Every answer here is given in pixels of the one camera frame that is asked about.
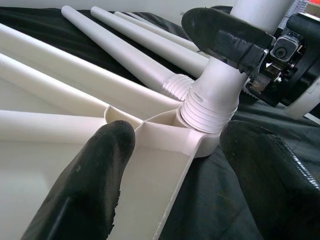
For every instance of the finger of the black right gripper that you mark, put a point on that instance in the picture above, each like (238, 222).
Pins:
(220, 32)

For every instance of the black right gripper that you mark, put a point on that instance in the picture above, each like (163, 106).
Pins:
(310, 62)

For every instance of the white plastic table top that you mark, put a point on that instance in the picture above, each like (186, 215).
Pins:
(50, 155)

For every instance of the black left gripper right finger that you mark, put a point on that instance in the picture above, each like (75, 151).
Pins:
(280, 190)

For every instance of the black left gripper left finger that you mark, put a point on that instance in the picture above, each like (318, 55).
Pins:
(82, 190)

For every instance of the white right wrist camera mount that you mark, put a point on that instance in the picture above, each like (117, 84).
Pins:
(303, 105)

